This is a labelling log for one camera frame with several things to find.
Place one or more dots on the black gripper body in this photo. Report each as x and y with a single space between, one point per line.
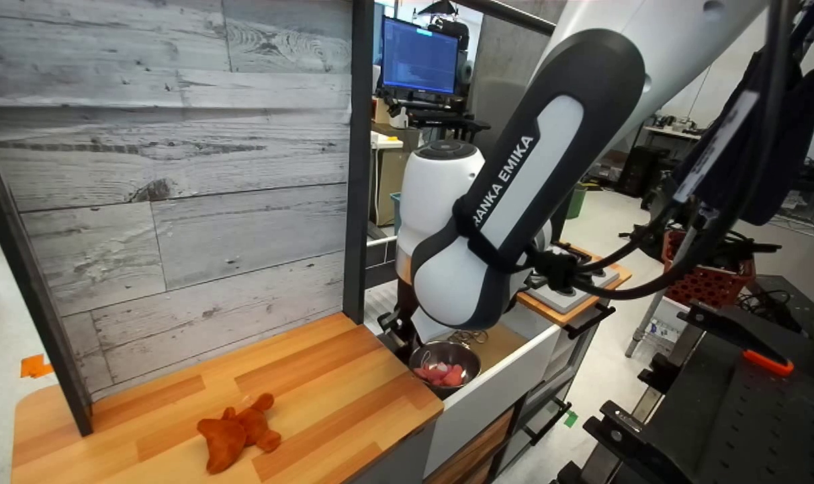
401 323

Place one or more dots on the pink soft toy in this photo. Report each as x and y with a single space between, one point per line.
441 374

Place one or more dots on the orange bear soft toy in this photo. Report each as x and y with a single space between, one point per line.
236 435

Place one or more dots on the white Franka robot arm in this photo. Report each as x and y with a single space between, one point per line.
542 171

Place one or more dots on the wooden butcher block counter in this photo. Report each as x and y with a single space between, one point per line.
316 393

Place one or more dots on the white toy sink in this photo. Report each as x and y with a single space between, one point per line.
504 380

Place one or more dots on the open white drawer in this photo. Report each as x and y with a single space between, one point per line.
476 452

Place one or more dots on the white cylindrical bin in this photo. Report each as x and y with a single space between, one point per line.
441 198

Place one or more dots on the grey toy stove plate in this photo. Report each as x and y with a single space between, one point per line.
562 300

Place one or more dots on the toy kitchen stove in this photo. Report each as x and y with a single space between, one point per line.
568 316

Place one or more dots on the green tape piece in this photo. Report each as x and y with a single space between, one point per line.
572 419

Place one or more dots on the green waste bin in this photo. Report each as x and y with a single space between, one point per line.
576 204

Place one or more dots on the blue monitor screen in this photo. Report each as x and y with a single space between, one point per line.
421 57

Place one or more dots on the red plastic crate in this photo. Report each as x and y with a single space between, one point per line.
710 283

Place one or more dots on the grey wood backdrop panel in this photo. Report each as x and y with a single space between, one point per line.
154 136

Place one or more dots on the black pegboard table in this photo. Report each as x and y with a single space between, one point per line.
746 432

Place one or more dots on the orange tape piece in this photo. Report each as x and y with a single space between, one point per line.
37 368

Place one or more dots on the black metal kitchen frame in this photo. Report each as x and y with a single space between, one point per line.
359 178

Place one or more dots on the black backdrop support post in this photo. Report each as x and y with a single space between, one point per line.
32 287

